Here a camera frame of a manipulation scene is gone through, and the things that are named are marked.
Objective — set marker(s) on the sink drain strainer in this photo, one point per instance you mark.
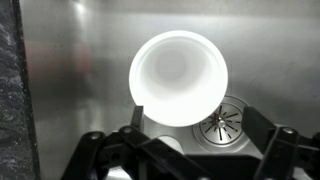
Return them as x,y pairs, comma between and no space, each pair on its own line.
230,133

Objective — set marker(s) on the white and pink cup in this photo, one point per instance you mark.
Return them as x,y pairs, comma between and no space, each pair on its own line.
178,76

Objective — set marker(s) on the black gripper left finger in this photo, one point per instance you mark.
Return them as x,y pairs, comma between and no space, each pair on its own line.
126,153

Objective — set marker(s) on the stainless steel sink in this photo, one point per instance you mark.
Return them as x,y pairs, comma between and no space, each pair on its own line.
266,60

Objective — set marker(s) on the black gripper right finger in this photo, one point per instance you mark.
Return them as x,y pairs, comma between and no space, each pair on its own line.
280,153

